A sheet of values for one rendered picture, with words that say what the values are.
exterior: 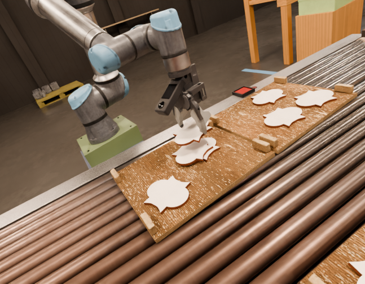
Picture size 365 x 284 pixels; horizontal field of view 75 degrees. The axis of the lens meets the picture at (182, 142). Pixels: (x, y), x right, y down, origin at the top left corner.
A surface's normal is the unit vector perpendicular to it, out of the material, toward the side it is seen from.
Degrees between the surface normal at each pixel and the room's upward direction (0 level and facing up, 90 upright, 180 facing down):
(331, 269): 0
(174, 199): 0
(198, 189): 0
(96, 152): 90
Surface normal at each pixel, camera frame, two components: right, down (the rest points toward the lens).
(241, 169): -0.28, -0.82
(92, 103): 0.66, 0.15
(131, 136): 0.51, 0.32
